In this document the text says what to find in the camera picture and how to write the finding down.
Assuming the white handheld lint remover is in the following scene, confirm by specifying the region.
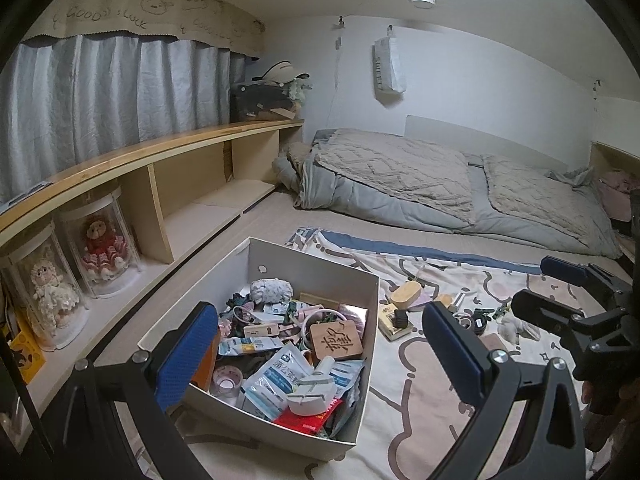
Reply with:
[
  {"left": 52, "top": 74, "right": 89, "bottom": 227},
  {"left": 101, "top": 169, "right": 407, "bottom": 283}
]
[{"left": 286, "top": 356, "right": 342, "bottom": 417}]

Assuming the white hanging cable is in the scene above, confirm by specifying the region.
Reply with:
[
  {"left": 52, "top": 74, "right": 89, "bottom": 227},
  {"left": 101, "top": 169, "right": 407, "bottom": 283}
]
[{"left": 320, "top": 16, "right": 347, "bottom": 131}]

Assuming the white storage box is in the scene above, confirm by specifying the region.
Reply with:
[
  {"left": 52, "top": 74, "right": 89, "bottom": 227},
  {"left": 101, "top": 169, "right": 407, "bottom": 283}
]
[{"left": 137, "top": 236, "right": 380, "bottom": 462}]

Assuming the black round case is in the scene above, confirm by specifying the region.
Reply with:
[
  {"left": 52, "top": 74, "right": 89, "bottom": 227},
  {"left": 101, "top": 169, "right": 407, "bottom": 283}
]
[{"left": 471, "top": 310, "right": 495, "bottom": 337}]

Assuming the printed cartoon blanket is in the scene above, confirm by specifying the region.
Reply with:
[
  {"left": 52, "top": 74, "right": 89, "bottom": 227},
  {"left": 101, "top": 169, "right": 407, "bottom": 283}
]
[{"left": 285, "top": 227, "right": 640, "bottom": 480}]

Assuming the clear tape roll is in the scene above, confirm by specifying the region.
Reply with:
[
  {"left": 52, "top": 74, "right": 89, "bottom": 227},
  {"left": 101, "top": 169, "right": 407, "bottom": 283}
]
[{"left": 212, "top": 365, "right": 247, "bottom": 400}]

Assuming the wooden carved plaque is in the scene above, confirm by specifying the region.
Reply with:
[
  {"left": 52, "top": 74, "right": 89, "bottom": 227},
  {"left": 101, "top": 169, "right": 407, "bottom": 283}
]
[{"left": 307, "top": 321, "right": 364, "bottom": 364}]

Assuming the grey quilt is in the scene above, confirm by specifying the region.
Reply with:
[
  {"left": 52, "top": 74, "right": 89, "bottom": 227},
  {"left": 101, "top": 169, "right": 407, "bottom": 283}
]
[{"left": 272, "top": 129, "right": 621, "bottom": 261}]

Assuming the white headboard panel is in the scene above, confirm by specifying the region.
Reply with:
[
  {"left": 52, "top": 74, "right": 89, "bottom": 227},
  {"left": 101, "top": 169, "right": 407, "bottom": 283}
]
[{"left": 405, "top": 115, "right": 583, "bottom": 173}]

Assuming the pink hoop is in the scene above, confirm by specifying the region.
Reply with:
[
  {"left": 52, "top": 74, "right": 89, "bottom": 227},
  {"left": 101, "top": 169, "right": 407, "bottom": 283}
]
[{"left": 297, "top": 307, "right": 346, "bottom": 346}]

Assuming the beige valance with drawings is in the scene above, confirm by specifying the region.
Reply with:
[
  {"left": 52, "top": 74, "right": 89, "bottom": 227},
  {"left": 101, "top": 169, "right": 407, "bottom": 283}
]
[{"left": 22, "top": 0, "right": 263, "bottom": 58}]

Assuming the wooden bedside shelf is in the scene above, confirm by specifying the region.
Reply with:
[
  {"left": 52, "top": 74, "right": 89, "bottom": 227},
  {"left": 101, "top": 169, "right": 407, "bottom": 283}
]
[{"left": 0, "top": 119, "right": 305, "bottom": 401}]

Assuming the white dress doll in case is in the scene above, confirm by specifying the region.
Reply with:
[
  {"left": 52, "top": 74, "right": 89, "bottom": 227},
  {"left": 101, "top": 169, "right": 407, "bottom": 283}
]
[{"left": 0, "top": 220, "right": 91, "bottom": 351}]

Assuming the wooden oval box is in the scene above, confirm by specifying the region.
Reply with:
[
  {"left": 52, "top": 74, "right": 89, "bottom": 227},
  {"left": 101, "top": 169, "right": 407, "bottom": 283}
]
[{"left": 390, "top": 282, "right": 427, "bottom": 312}]

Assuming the wooden wall niche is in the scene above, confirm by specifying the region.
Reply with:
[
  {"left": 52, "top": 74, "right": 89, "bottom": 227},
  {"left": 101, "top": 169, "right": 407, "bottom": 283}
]
[{"left": 590, "top": 141, "right": 640, "bottom": 261}]

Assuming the white thermometer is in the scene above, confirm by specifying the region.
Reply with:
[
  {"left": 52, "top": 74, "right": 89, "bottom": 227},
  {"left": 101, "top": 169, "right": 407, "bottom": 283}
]
[{"left": 243, "top": 324, "right": 282, "bottom": 340}]

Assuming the pink clothes pile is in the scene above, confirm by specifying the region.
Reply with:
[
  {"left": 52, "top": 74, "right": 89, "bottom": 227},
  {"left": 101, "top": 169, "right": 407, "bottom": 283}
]
[{"left": 600, "top": 170, "right": 640, "bottom": 221}]

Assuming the grey fuzzy scrunchie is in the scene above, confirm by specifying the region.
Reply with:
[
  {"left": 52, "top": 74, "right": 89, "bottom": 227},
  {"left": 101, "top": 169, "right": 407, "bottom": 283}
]
[{"left": 250, "top": 279, "right": 294, "bottom": 306}]

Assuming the person's right hand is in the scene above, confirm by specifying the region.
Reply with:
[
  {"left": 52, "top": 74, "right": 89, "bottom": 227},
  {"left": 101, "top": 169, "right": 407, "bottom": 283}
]
[{"left": 580, "top": 379, "right": 608, "bottom": 416}]

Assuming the white visor hat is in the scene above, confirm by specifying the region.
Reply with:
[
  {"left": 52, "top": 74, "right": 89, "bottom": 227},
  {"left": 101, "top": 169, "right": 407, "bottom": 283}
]
[{"left": 260, "top": 61, "right": 311, "bottom": 86}]

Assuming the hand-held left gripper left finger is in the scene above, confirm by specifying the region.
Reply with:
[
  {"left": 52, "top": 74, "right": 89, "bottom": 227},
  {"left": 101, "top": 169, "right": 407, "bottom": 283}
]
[{"left": 55, "top": 302, "right": 219, "bottom": 480}]

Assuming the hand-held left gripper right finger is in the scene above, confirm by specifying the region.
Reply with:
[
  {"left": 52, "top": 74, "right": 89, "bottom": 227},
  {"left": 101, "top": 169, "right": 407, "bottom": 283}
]
[{"left": 422, "top": 301, "right": 585, "bottom": 480}]

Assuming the grey curtain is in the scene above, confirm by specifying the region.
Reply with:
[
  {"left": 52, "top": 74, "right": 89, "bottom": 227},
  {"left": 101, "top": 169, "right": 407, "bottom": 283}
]
[{"left": 0, "top": 35, "right": 248, "bottom": 203}]

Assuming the yellow box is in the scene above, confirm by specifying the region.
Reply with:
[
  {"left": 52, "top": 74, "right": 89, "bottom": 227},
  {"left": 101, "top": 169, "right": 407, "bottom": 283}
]
[{"left": 9, "top": 332, "right": 47, "bottom": 382}]

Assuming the blue white mask packet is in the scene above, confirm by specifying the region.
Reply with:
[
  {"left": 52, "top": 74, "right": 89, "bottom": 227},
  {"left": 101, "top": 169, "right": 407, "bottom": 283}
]
[
  {"left": 330, "top": 360, "right": 366, "bottom": 398},
  {"left": 218, "top": 337, "right": 282, "bottom": 359},
  {"left": 242, "top": 345, "right": 314, "bottom": 422}
]

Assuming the green plush toy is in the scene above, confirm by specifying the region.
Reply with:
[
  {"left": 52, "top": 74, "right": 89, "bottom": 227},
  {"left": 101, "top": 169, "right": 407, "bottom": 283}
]
[{"left": 287, "top": 80, "right": 311, "bottom": 111}]

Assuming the black bag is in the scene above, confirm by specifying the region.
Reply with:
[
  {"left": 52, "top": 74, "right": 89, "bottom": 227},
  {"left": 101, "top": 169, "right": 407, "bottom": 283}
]
[{"left": 230, "top": 82, "right": 296, "bottom": 123}]

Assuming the white hanging paper bag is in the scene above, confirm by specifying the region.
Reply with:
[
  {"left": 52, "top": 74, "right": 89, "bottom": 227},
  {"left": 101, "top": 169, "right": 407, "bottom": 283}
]
[{"left": 372, "top": 25, "right": 407, "bottom": 95}]

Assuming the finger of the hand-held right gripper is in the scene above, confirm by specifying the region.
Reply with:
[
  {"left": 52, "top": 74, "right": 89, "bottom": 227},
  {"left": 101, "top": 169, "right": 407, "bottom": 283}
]
[
  {"left": 511, "top": 289, "right": 586, "bottom": 341},
  {"left": 541, "top": 256, "right": 632, "bottom": 301}
]

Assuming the red dress doll in case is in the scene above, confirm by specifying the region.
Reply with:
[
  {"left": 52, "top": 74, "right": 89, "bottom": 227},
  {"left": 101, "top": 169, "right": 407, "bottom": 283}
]
[{"left": 55, "top": 187, "right": 143, "bottom": 298}]

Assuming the red packet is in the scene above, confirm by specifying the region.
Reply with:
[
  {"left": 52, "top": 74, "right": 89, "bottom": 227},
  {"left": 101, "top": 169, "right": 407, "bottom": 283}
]
[{"left": 272, "top": 399, "right": 335, "bottom": 437}]

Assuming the beige quilted pillow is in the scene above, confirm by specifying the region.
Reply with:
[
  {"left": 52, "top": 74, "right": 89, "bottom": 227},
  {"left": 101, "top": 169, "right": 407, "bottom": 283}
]
[
  {"left": 482, "top": 155, "right": 618, "bottom": 256},
  {"left": 316, "top": 129, "right": 476, "bottom": 226}
]

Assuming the cream flat box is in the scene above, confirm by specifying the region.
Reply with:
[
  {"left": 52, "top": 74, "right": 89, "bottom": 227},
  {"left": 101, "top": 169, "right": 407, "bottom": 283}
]
[{"left": 377, "top": 302, "right": 415, "bottom": 342}]

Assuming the white plush toy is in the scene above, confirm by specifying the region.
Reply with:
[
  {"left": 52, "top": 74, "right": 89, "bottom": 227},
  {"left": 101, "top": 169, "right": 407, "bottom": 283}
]
[{"left": 497, "top": 312, "right": 542, "bottom": 345}]

